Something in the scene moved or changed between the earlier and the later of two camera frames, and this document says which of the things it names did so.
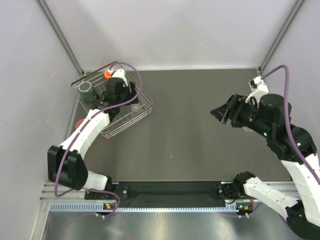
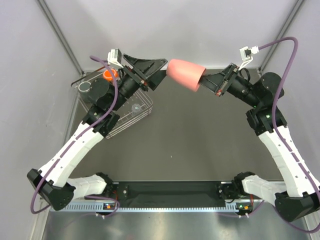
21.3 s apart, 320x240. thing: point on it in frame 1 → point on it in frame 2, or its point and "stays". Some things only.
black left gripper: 131,86 → 150,69
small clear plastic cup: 136,109 stays
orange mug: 107,74 stays
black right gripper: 238,102 → 216,82
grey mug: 86,93 stays
